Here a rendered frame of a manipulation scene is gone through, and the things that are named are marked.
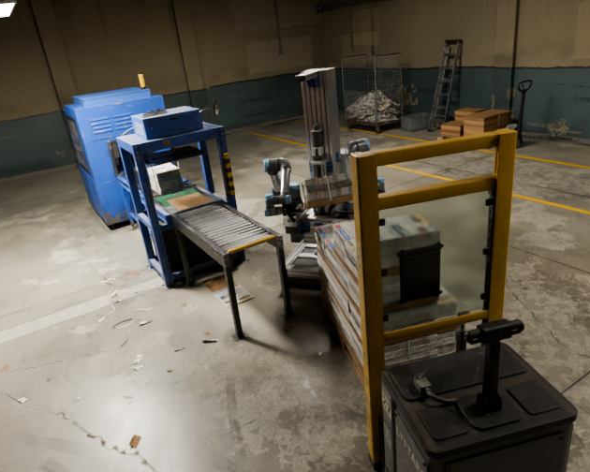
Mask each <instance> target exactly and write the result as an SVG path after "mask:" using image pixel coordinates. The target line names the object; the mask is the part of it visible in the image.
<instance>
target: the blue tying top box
mask: <svg viewBox="0 0 590 472"><path fill-rule="evenodd" d="M166 111H167V113H165V114H160V115H155V116H151V117H145V118H142V114H137V115H131V119H132V123H133V126H134V130H135V135H137V136H139V137H141V138H144V139H146V140H151V139H155V138H160V137H165V136H169V135H174V134H179V133H184V132H188V131H192V130H197V129H202V128H203V123H202V118H201V113H200V114H199V115H198V112H199V111H200V109H197V108H191V107H187V106H183V107H179V108H173V109H168V110H166ZM143 114H144V113H143Z"/></svg>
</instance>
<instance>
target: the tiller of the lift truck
mask: <svg viewBox="0 0 590 472"><path fill-rule="evenodd" d="M514 330H516V331H514ZM523 330H524V323H523V322H522V321H521V320H519V319H514V320H511V321H508V320H506V319H505V318H503V319H498V320H495V321H491V322H486V323H482V324H479V325H477V328H476V329H474V330H470V331H467V332H465V334H464V339H465V340H466V342H467V343H469V344H470V345H475V344H478V343H483V344H486V348H485V360H484V372H483V385H482V394H483V395H484V397H485V398H486V400H487V404H488V409H487V410H494V408H495V406H494V405H495V403H494V402H495V399H497V392H498V378H499V364H500V350H501V342H500V340H504V339H508V338H511V337H512V335H514V334H518V333H521V331H523ZM474 339H476V340H474Z"/></svg>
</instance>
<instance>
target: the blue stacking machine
mask: <svg viewBox="0 0 590 472"><path fill-rule="evenodd" d="M139 78H140V86H141V88H139V87H129V88H124V89H117V90H111V91H105V92H98V93H92V94H86V95H80V96H73V99H74V104H68V105H65V110H64V113H65V117H66V122H67V125H68V128H69V132H70V135H71V138H72V141H73V144H74V148H75V151H76V154H77V158H78V160H79V162H78V165H79V168H80V172H81V177H82V180H83V183H84V186H85V190H86V193H87V197H88V199H89V202H90V203H91V205H92V206H93V207H94V209H95V210H96V211H97V212H98V214H99V215H100V216H101V218H102V219H103V220H104V221H105V222H106V224H107V225H108V226H109V225H112V228H111V230H115V229H117V227H115V226H114V225H113V224H116V223H119V222H123V221H126V220H129V218H128V214H127V211H126V207H125V201H124V197H123V194H122V190H121V186H120V184H119V183H121V181H119V180H118V179H119V178H117V177H119V176H120V175H119V174H120V171H121V172H122V173H124V172H125V169H124V165H123V161H122V158H121V154H120V150H119V147H118V143H117V139H116V137H122V136H123V134H124V133H125V132H126V131H127V130H128V129H130V128H131V127H133V123H132V119H131V115H137V114H143V113H146V112H147V111H156V110H157V109H159V110H162V109H165V105H164V100H163V96H161V95H154V94H150V89H147V88H146V86H145V83H144V78H143V75H142V73H139ZM69 121H70V122H69ZM72 122H73V123H72ZM71 128H72V129H73V130H72V129H71ZM74 128H75V129H74ZM76 128H77V129H76ZM77 130H78V131H77ZM73 131H74V132H75V133H74V132H73ZM125 191H126V195H127V198H128V202H129V206H130V210H131V213H132V214H135V213H136V212H135V208H134V205H133V201H132V198H131V194H130V193H129V192H128V191H127V190H125Z"/></svg>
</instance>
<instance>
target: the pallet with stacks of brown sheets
mask: <svg viewBox="0 0 590 472"><path fill-rule="evenodd" d="M511 115H512V111H504V110H492V109H490V110H486V109H478V108H463V109H459V110H456V111H455V121H450V122H447V123H444V124H441V134H437V140H444V139H445V138H446V137H449V138H457V137H462V136H468V135H474V134H479V133H485V132H492V131H496V130H497V129H502V128H506V127H507V125H510V124H511Z"/></svg>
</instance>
